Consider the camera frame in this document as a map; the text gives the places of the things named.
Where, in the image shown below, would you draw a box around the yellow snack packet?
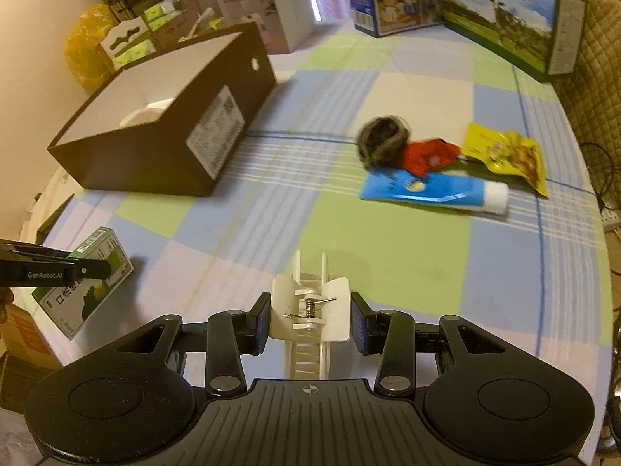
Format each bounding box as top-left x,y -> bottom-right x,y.
458,123 -> 549,198

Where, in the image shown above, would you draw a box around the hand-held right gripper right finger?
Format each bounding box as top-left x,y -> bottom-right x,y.
350,292 -> 505,396

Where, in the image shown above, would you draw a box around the orange cardboard box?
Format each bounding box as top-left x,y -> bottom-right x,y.
0,296 -> 64,370

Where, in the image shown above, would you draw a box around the green medicine box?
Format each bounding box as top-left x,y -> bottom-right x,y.
31,226 -> 134,341

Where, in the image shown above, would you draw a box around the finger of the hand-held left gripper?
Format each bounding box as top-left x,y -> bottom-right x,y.
19,243 -> 73,260
68,259 -> 111,283

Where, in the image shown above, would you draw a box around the white sock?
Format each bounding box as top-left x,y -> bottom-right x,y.
121,98 -> 176,127

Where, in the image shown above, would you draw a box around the brown cardboard box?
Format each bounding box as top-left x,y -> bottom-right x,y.
47,22 -> 277,198

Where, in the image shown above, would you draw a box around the red snack packet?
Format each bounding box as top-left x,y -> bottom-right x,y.
402,138 -> 461,178

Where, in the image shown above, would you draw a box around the black cables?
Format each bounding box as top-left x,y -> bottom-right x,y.
579,141 -> 621,214

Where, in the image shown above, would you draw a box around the green and blue milk box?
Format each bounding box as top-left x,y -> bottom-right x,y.
439,0 -> 590,83

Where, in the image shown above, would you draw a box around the blue hand cream tube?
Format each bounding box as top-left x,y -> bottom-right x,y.
359,167 -> 510,216

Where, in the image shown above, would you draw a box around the open tan cardboard box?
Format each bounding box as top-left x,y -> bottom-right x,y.
165,7 -> 217,42

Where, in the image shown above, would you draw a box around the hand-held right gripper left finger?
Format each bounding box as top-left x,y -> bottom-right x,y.
115,292 -> 272,396

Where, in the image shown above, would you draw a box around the white humidifier box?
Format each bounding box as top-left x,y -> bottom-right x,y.
212,0 -> 316,54

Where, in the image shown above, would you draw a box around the yellow plastic bag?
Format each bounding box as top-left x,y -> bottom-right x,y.
65,3 -> 117,90

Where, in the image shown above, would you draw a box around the dark hair scrunchie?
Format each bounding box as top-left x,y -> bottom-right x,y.
356,115 -> 413,170

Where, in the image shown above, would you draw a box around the white hair claw clip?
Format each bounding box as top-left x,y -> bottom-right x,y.
270,251 -> 351,380

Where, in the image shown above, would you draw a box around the stack of green tissue packs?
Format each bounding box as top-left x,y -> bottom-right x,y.
143,0 -> 178,27

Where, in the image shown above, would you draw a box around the chair with quilted cover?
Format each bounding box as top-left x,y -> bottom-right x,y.
553,0 -> 621,156

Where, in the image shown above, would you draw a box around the green white tissue packs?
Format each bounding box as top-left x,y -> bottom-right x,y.
99,16 -> 157,70

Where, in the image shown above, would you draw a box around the checked tablecloth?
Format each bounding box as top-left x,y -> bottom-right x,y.
36,19 -> 612,399

